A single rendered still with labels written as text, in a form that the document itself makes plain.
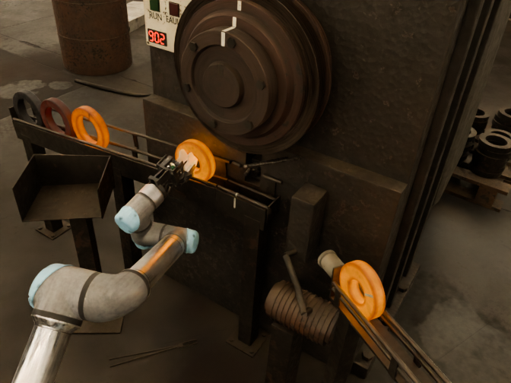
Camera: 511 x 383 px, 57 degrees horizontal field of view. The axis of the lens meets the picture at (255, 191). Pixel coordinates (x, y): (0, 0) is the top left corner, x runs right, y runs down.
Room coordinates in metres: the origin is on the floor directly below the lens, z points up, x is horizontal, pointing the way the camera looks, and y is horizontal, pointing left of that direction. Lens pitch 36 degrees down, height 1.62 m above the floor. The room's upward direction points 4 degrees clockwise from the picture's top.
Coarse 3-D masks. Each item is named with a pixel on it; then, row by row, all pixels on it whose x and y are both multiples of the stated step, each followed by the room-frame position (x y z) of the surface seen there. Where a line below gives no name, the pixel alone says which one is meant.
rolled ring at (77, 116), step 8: (72, 112) 1.65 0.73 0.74; (80, 112) 1.62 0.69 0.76; (88, 112) 1.60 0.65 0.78; (96, 112) 1.61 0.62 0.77; (72, 120) 1.66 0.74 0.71; (80, 120) 1.66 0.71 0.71; (96, 120) 1.58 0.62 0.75; (80, 128) 1.65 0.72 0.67; (96, 128) 1.58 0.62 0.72; (104, 128) 1.58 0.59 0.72; (80, 136) 1.64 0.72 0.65; (88, 136) 1.65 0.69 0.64; (104, 136) 1.57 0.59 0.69; (104, 144) 1.57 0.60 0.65
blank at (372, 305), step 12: (348, 264) 0.90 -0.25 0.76; (360, 264) 0.88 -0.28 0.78; (348, 276) 0.89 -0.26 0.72; (360, 276) 0.85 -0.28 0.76; (372, 276) 0.84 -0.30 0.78; (348, 288) 0.88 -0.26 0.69; (372, 288) 0.81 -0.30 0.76; (360, 300) 0.85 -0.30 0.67; (372, 300) 0.80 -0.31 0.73; (384, 300) 0.80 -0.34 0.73; (372, 312) 0.79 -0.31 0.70
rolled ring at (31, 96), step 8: (16, 96) 1.81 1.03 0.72; (24, 96) 1.78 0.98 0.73; (32, 96) 1.78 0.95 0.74; (16, 104) 1.82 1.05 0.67; (32, 104) 1.76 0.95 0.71; (40, 104) 1.77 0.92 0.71; (16, 112) 1.83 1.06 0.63; (24, 112) 1.84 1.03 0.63; (24, 120) 1.81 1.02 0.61; (32, 120) 1.83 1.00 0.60; (40, 120) 1.75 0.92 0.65
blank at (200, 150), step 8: (184, 144) 1.37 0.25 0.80; (192, 144) 1.35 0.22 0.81; (200, 144) 1.36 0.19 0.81; (176, 152) 1.39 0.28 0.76; (192, 152) 1.35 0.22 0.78; (200, 152) 1.34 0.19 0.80; (208, 152) 1.34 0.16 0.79; (200, 160) 1.34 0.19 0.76; (208, 160) 1.32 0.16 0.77; (200, 168) 1.34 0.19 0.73; (208, 168) 1.32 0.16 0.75; (200, 176) 1.33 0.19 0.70; (208, 176) 1.32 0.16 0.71
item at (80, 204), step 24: (24, 168) 1.28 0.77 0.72; (48, 168) 1.37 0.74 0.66; (72, 168) 1.38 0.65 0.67; (96, 168) 1.39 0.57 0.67; (24, 192) 1.24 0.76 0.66; (48, 192) 1.33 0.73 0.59; (72, 192) 1.33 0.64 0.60; (96, 192) 1.33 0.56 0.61; (24, 216) 1.19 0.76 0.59; (48, 216) 1.20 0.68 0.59; (72, 216) 1.20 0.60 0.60; (96, 216) 1.20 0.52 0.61; (96, 264) 1.27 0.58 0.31
